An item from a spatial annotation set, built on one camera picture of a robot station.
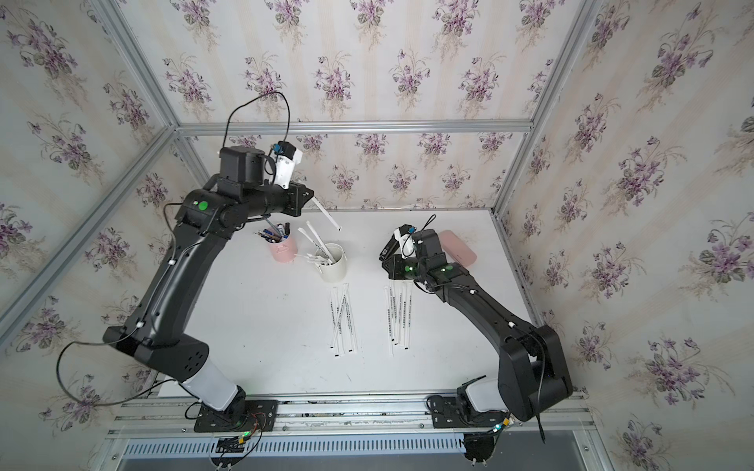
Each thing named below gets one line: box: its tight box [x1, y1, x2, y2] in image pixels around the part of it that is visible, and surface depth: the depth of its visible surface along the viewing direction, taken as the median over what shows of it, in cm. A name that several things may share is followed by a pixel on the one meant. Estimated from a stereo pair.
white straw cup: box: [320, 242, 347, 283], surface depth 97 cm
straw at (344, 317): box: [337, 284, 350, 352], surface depth 92 cm
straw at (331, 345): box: [328, 293, 347, 349], surface depth 90 cm
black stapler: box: [378, 233, 400, 262], surface depth 106 cm
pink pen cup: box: [267, 232, 299, 264], surface depth 101 cm
